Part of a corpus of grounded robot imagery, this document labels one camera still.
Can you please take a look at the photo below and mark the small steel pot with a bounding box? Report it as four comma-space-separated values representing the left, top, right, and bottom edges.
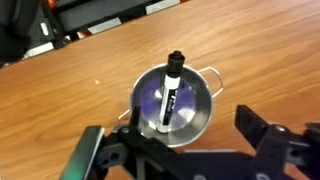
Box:
117, 63, 224, 149

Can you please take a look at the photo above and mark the black white marker pen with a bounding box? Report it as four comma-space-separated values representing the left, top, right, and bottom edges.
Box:
156, 50, 186, 134

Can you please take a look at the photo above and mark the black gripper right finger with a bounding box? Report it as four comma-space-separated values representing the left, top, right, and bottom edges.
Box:
234, 104, 320, 180

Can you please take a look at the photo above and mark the black orange bar clamp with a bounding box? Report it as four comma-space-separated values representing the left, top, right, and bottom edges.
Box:
39, 0, 93, 49

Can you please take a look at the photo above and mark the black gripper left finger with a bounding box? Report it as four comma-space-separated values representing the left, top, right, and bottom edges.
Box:
59, 105, 178, 180

